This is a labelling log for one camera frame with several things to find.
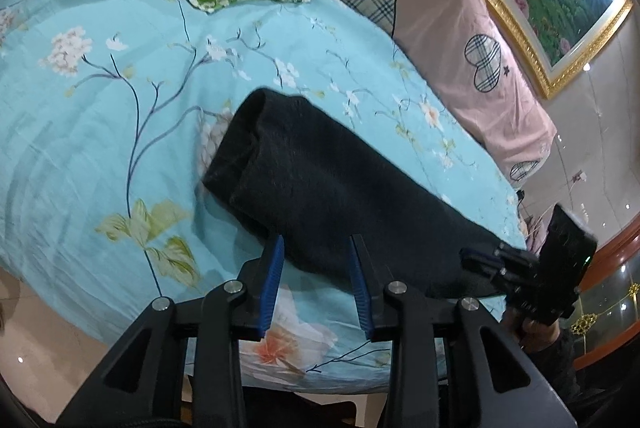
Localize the person's right hand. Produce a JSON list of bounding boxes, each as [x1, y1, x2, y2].
[[500, 305, 561, 355]]

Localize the person's right forearm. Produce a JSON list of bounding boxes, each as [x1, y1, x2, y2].
[[520, 327, 585, 409]]

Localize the blue floral bed sheet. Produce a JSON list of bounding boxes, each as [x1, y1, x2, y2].
[[0, 0, 528, 394]]

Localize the wooden glass display cabinet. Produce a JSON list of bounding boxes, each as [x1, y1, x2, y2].
[[572, 228, 640, 371]]

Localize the black pants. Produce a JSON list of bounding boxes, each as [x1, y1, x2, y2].
[[200, 88, 506, 301]]

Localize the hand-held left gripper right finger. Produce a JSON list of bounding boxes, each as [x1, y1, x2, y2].
[[350, 235, 578, 428]]

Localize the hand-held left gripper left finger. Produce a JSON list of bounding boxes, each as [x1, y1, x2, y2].
[[52, 235, 286, 428]]

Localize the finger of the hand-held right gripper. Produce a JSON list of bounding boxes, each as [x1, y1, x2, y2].
[[460, 245, 503, 266], [461, 258, 507, 291]]

